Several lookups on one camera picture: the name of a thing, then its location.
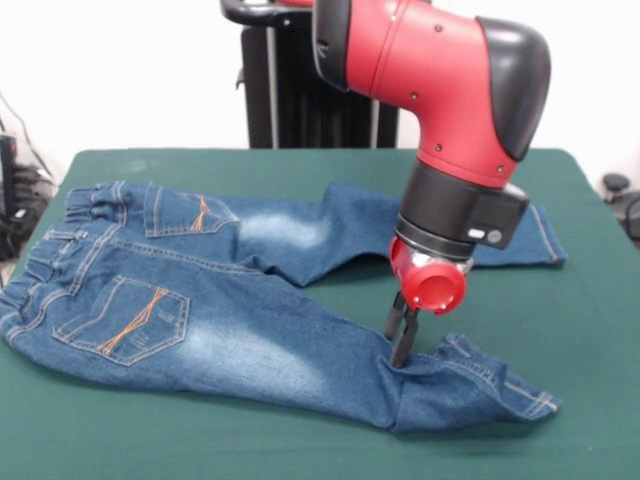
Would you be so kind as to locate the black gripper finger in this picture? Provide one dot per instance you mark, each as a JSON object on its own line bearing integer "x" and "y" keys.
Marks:
{"x": 395, "y": 315}
{"x": 405, "y": 340}

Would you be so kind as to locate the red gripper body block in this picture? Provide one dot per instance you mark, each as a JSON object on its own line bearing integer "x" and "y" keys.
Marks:
{"x": 430, "y": 285}

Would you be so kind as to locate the blue denim jeans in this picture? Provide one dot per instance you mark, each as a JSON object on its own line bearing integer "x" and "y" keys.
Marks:
{"x": 225, "y": 325}

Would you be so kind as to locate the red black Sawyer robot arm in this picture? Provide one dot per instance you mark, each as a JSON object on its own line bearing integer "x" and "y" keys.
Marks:
{"x": 450, "y": 100}

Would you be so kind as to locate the dark green table cloth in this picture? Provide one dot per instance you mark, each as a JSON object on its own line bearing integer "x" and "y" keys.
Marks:
{"x": 250, "y": 450}

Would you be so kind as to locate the black vertical device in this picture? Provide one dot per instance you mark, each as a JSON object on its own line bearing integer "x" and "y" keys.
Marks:
{"x": 7, "y": 170}

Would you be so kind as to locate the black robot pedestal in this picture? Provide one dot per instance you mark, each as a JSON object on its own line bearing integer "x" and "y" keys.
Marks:
{"x": 290, "y": 110}

